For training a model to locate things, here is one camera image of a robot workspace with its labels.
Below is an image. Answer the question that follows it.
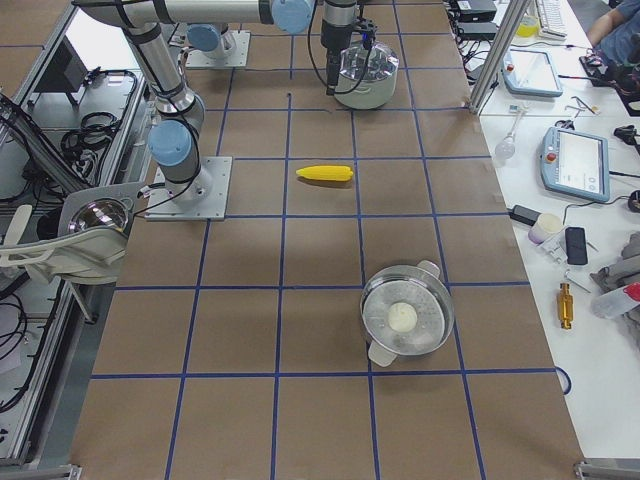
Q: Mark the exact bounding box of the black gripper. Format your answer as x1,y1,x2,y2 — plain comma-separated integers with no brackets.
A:
355,17,376,50

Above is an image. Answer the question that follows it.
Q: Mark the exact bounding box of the glass pot lid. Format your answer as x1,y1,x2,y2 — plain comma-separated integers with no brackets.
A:
340,41,399,82

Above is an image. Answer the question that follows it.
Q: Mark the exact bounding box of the yellow corn cob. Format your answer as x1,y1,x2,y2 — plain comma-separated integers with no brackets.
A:
296,165,354,183

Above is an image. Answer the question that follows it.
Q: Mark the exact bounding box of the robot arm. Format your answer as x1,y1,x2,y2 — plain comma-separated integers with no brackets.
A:
116,1,212,206
73,1,376,94

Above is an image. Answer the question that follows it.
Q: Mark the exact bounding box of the pale green electric pot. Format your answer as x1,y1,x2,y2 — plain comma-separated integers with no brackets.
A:
335,69,398,110

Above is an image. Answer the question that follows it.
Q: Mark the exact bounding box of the steel pot with lid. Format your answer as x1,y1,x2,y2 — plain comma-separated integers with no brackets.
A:
360,260,455,367

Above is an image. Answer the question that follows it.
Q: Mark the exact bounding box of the far blue teach pendant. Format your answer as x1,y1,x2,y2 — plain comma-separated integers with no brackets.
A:
502,49,563,98

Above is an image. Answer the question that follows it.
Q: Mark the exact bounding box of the blue teach pendant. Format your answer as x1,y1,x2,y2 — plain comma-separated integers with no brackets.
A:
502,49,563,98
539,127,610,203

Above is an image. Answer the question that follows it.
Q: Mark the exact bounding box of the black power adapter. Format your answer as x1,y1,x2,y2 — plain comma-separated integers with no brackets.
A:
508,205,541,227

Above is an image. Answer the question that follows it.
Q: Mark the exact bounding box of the near blue teach pendant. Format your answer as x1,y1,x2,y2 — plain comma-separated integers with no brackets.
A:
539,127,610,203

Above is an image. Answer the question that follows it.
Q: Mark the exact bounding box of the white paper cup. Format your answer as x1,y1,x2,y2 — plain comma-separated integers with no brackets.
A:
528,213,564,245

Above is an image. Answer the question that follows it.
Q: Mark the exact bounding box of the black phone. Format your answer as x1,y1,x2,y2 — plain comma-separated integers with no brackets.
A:
565,227,588,266

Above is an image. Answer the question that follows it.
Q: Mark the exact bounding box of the gold metal cylinder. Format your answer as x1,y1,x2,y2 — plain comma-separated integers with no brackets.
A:
556,282,574,330

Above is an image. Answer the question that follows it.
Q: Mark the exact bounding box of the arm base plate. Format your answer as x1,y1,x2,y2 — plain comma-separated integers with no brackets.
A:
186,24,251,70
143,156,232,221

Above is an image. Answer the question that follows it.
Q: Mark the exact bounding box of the aluminium frame post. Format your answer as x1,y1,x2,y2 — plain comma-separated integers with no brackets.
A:
468,0,530,114

